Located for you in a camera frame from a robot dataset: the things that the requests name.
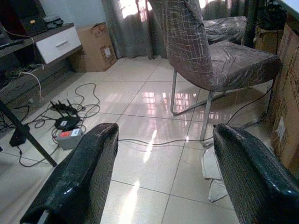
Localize dark red speaker box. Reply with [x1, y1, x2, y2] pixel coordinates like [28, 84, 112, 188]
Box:
[0, 0, 48, 39]

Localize large brown cardboard box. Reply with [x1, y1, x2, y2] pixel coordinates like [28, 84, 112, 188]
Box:
[268, 13, 299, 174]

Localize grey box with red label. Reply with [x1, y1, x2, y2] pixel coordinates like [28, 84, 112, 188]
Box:
[55, 128, 84, 150]

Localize white floor cloth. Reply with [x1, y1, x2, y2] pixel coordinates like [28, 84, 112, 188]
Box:
[201, 147, 228, 203]

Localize grey window curtain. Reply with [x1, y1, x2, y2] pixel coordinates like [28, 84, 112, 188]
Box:
[101, 0, 169, 60]

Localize white cable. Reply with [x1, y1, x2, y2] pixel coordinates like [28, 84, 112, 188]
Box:
[19, 37, 45, 98]

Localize small brown cardboard box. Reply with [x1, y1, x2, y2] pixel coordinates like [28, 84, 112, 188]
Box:
[69, 22, 117, 73]

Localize black wifi router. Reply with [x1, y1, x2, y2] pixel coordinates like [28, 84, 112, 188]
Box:
[50, 98, 83, 131]

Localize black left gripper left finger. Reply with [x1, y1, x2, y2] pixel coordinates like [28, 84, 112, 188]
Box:
[20, 122, 120, 224]

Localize white cabinet drawer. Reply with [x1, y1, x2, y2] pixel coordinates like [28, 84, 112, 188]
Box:
[36, 26, 83, 64]

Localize dark wood TV cabinet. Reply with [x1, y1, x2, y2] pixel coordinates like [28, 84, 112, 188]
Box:
[0, 22, 84, 103]

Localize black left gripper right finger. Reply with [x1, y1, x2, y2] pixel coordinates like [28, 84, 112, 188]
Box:
[213, 123, 299, 224]

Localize brown patterned metal-legged chair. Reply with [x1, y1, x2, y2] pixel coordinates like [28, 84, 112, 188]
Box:
[202, 15, 248, 45]
[148, 0, 282, 141]

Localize grey floor cable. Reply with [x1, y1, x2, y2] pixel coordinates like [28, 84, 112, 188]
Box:
[118, 137, 214, 147]

